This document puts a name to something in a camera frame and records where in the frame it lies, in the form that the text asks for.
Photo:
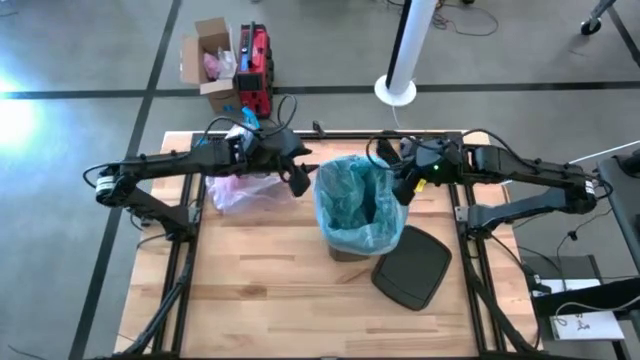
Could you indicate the red and black toolbox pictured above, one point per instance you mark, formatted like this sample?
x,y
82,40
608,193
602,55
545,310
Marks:
x,y
255,75

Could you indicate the black clamp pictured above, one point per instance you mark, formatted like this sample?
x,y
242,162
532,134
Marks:
x,y
318,129

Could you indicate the pink plastic packing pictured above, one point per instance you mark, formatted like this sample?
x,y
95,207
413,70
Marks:
x,y
217,65

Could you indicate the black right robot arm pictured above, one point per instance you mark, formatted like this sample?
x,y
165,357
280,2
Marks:
x,y
530,185

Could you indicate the translucent purple trash bag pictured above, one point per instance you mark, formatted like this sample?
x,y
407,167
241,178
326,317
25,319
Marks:
x,y
245,192

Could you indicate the white tower fan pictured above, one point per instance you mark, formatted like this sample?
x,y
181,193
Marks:
x,y
407,50

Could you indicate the white floor board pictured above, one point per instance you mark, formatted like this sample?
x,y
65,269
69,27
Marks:
x,y
590,325

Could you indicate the blue plastic trash bag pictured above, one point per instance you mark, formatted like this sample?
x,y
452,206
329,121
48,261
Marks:
x,y
350,210

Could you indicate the open cardboard box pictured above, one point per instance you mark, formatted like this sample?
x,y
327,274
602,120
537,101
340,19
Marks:
x,y
215,92

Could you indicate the black bin lid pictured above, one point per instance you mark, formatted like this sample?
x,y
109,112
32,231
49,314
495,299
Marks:
x,y
412,267

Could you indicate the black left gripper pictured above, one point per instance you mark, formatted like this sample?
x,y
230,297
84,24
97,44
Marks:
x,y
270,155

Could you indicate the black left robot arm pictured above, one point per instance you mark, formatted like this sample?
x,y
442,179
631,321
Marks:
x,y
165,170

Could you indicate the black side desk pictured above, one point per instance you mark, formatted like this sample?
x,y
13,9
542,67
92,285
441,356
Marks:
x,y
622,200

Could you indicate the grey caster leg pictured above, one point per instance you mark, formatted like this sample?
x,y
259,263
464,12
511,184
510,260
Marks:
x,y
592,25

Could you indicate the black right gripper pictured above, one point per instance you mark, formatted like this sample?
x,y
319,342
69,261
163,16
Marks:
x,y
432,165

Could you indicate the black plastic trash bin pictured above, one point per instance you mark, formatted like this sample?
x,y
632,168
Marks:
x,y
350,254

